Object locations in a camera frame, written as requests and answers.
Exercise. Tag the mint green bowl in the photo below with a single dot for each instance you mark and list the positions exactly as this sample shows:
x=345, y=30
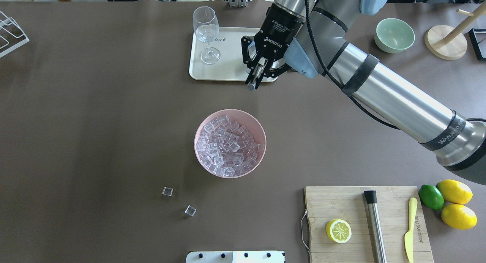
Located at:
x=393, y=36

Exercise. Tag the upper yellow lemon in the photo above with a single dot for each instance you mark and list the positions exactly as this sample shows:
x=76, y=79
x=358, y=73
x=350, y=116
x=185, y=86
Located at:
x=455, y=191

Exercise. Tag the steel muddler black tip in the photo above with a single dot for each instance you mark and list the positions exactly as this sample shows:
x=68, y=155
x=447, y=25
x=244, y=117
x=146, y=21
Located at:
x=372, y=203

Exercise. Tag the wooden cup tree stand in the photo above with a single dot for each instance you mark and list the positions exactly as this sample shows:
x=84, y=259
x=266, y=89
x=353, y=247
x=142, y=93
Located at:
x=449, y=43

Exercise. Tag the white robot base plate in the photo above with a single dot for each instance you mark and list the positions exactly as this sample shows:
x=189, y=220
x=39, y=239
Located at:
x=252, y=256

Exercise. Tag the steel ice scoop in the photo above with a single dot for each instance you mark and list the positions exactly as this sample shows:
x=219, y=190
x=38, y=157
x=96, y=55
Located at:
x=262, y=71

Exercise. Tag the yellow plastic knife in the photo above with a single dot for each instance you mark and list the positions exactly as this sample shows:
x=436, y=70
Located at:
x=408, y=236

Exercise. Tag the wooden cutting board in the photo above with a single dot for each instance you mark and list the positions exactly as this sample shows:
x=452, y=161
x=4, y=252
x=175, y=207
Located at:
x=326, y=203

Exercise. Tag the loose ice cube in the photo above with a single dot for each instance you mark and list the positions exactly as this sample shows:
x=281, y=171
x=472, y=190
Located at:
x=190, y=211
x=167, y=191

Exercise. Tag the yellow lemon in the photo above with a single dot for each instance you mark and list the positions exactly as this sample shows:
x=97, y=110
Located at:
x=455, y=191
x=459, y=216

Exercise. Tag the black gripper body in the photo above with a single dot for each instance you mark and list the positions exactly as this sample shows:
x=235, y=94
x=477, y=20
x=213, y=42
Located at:
x=278, y=30

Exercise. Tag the white wire cup rack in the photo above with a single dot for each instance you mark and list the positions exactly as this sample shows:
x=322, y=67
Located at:
x=12, y=35

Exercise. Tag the half lemon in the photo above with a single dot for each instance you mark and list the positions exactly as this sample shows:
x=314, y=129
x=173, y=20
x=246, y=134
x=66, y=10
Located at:
x=339, y=231

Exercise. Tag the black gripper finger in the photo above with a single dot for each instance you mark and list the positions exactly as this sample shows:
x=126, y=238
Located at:
x=269, y=71
x=254, y=68

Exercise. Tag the pink bowl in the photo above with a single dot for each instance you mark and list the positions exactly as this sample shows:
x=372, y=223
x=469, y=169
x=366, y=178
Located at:
x=258, y=126

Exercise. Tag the clear wine glass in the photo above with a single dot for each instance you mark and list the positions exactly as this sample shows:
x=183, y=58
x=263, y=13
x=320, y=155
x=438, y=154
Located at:
x=206, y=28

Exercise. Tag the black glass tray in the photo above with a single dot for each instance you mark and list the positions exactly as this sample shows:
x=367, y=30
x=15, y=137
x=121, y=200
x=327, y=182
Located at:
x=477, y=38

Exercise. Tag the loose ice cube right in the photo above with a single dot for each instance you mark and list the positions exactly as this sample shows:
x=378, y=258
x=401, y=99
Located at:
x=190, y=211

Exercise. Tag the lower yellow lemon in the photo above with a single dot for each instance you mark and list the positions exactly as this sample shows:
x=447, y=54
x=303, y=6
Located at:
x=459, y=216

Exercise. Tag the green lime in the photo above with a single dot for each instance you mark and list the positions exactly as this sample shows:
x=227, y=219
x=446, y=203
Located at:
x=431, y=197

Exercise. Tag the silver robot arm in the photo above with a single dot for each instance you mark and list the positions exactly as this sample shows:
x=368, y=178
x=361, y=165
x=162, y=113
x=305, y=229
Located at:
x=309, y=37

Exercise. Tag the loose ice cube left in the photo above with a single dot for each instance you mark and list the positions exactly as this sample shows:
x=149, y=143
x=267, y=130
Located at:
x=167, y=191

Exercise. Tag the clear ice cubes pile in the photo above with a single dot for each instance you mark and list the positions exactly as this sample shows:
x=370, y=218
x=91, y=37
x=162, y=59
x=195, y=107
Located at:
x=228, y=147

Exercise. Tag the cream serving tray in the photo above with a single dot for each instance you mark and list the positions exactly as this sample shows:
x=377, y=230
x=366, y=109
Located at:
x=230, y=67

